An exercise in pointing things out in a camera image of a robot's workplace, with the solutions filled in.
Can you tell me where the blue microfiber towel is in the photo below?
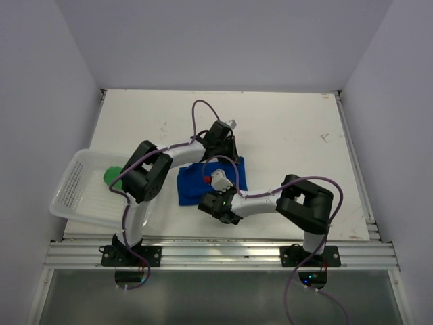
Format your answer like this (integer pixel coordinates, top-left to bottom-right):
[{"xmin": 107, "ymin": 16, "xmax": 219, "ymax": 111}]
[{"xmin": 177, "ymin": 161, "xmax": 235, "ymax": 207}]

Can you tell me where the green microfiber towel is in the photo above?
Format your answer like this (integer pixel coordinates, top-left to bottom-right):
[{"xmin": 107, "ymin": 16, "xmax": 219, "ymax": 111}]
[{"xmin": 103, "ymin": 166, "xmax": 122, "ymax": 186}]

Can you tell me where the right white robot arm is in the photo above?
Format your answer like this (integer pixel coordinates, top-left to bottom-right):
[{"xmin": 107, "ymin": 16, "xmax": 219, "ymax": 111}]
[{"xmin": 198, "ymin": 174, "xmax": 334, "ymax": 266}]

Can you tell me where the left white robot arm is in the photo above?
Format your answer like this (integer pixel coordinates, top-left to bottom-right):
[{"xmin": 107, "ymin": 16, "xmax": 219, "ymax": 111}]
[{"xmin": 109, "ymin": 120, "xmax": 240, "ymax": 266}]

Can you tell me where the clear plastic basket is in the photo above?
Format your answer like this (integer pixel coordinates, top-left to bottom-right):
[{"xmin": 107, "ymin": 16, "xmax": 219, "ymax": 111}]
[{"xmin": 49, "ymin": 149, "xmax": 128, "ymax": 228}]

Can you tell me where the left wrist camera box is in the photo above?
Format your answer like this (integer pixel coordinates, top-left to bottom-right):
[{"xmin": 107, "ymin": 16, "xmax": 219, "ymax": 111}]
[{"xmin": 225, "ymin": 119, "xmax": 237, "ymax": 130}]

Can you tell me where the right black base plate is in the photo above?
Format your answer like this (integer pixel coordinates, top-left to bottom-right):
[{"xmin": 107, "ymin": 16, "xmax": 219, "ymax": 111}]
[{"xmin": 279, "ymin": 244, "xmax": 342, "ymax": 267}]

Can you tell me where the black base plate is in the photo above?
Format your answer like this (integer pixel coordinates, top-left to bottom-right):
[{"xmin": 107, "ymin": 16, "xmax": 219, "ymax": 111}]
[
  {"xmin": 279, "ymin": 244, "xmax": 342, "ymax": 267},
  {"xmin": 98, "ymin": 245, "xmax": 162, "ymax": 267}
]

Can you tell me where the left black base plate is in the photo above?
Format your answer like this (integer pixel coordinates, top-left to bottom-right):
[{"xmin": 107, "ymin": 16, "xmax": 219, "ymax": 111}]
[{"xmin": 98, "ymin": 245, "xmax": 162, "ymax": 267}]

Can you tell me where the aluminium mounting rail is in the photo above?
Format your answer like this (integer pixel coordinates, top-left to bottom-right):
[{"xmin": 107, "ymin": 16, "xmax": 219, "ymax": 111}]
[{"xmin": 43, "ymin": 238, "xmax": 399, "ymax": 271}]

